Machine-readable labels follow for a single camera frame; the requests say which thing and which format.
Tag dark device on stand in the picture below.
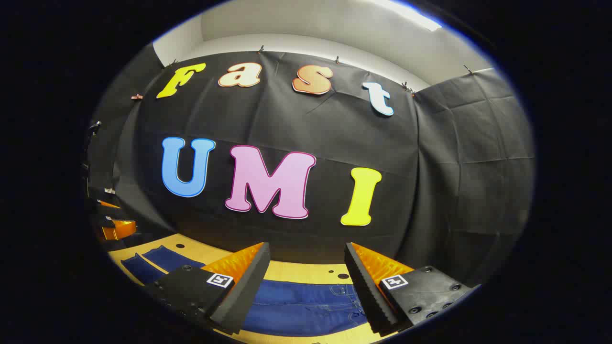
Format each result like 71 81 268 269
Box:
86 120 103 145

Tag black backdrop cloth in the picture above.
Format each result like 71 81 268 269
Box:
86 43 536 288

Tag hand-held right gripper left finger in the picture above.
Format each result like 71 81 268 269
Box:
143 242 271 335

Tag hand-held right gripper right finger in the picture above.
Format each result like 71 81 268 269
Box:
344 242 481 337

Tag blue denim jeans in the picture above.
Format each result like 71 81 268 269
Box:
120 245 370 338

